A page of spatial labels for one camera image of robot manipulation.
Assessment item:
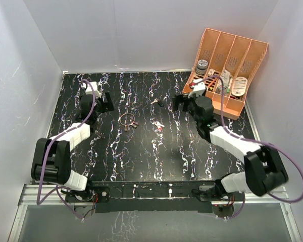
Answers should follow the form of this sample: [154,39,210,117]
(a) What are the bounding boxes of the silver metal keyring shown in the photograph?
[119,113,135,127]

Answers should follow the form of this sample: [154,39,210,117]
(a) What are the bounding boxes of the bunch of small keys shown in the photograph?
[124,122,139,132]

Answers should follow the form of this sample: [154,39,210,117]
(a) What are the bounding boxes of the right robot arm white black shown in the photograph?
[172,94,289,200]

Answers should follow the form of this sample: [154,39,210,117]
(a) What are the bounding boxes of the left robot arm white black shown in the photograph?
[31,91,114,201]

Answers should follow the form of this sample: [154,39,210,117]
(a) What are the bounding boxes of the grey green small box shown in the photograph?
[215,83,229,96]

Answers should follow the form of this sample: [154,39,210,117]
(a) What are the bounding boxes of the grey round jar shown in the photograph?
[195,59,208,75]

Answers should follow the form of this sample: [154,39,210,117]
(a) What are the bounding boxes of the small white card box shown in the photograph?
[208,69,215,76]

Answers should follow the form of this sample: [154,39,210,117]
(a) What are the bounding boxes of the white paper packets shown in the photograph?
[219,69,232,85]

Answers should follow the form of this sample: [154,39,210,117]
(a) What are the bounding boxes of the black marble pattern mat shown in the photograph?
[49,72,244,182]

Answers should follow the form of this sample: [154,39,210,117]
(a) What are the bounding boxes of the orange plastic file organizer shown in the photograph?
[183,28,268,120]

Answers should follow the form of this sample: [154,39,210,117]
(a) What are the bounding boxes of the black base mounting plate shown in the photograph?
[90,180,246,214]

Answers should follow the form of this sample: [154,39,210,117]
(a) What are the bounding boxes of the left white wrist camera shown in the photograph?
[81,82,102,99]

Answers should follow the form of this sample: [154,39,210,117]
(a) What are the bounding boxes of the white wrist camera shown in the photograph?
[81,82,102,99]
[187,79,207,98]

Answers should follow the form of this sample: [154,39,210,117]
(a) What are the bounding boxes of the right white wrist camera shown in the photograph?
[187,79,207,98]

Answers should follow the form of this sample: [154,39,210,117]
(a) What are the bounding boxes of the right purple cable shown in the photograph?
[191,75,303,203]

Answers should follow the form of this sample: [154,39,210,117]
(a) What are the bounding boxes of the purple cable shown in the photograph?
[36,79,94,206]
[191,75,303,203]

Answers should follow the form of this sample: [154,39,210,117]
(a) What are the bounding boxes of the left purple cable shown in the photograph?
[36,79,94,206]

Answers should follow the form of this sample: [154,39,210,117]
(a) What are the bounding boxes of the aluminium frame rail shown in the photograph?
[17,183,291,206]

